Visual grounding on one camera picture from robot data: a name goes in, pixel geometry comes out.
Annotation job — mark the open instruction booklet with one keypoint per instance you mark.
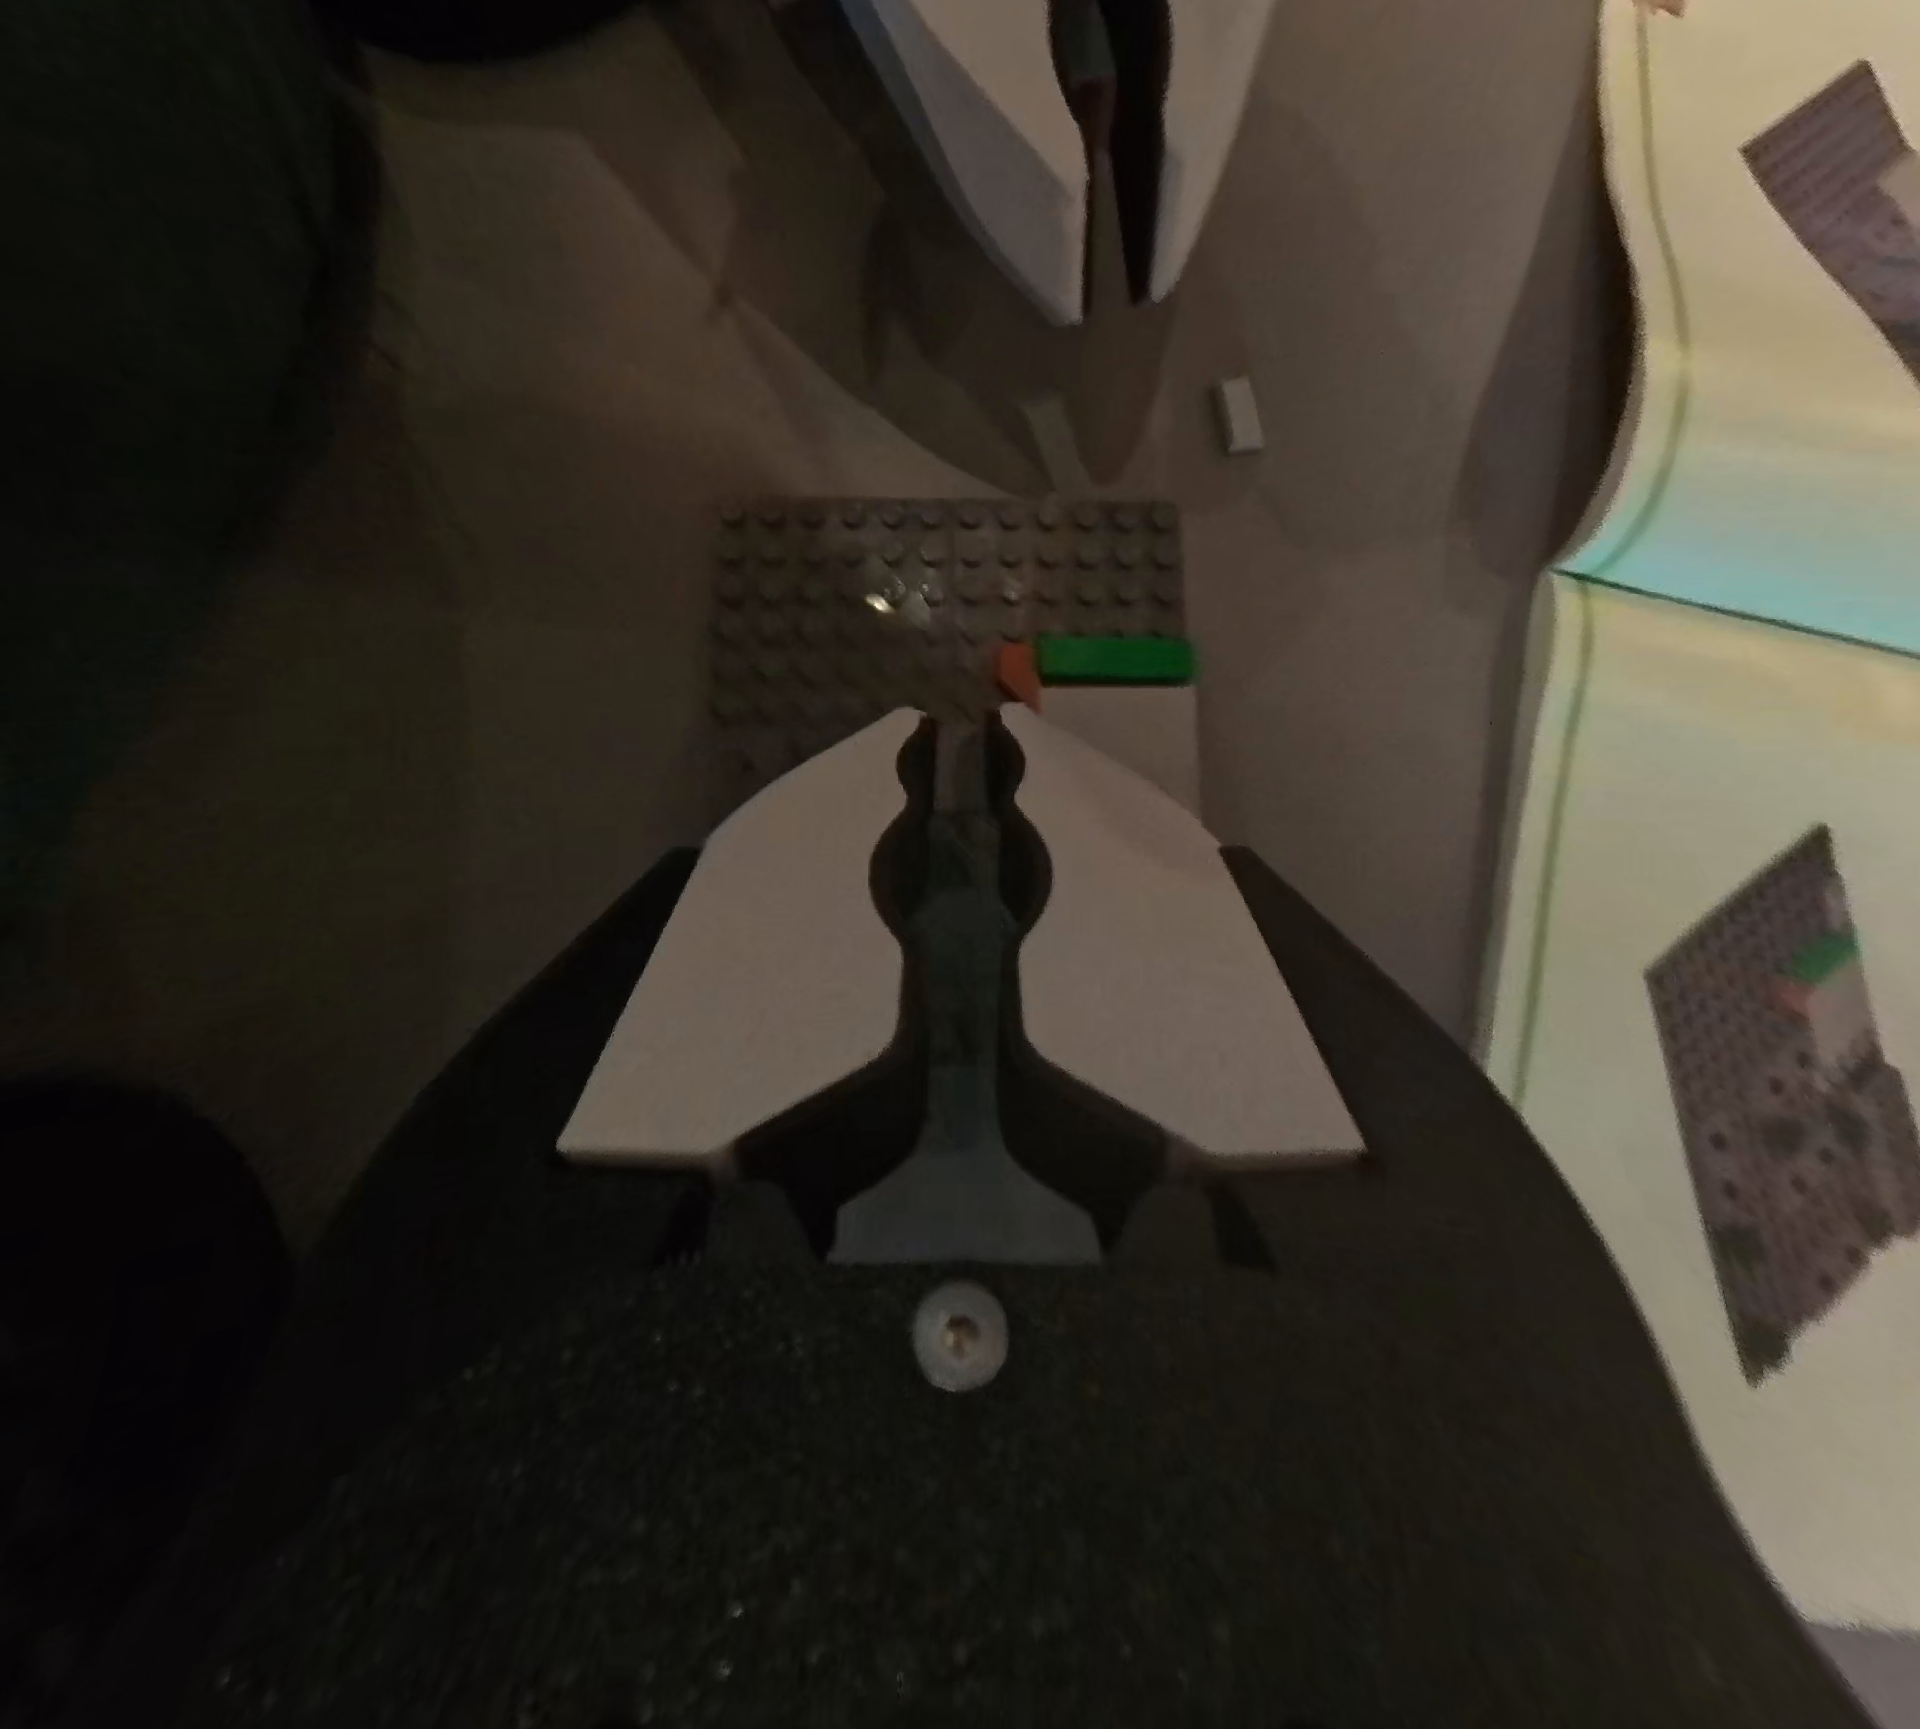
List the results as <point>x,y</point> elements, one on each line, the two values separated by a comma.
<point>1652,785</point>

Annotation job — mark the dark green sweatshirt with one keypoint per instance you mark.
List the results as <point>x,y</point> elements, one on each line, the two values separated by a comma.
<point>137,334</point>

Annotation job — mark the small orange brick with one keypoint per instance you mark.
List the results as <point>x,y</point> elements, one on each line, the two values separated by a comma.
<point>1018,673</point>

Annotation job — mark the grey studded baseplate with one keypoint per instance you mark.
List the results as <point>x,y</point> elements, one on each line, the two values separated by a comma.
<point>811,620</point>

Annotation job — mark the small white tile brick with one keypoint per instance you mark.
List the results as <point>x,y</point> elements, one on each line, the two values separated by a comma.
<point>1240,417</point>

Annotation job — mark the green flat brick plate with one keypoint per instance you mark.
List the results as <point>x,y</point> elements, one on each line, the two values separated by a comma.
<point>1119,660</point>

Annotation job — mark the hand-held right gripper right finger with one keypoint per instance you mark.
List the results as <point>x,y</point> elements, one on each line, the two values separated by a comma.
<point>1172,995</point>

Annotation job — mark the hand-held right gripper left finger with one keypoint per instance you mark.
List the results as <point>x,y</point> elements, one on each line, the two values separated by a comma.
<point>751,979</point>

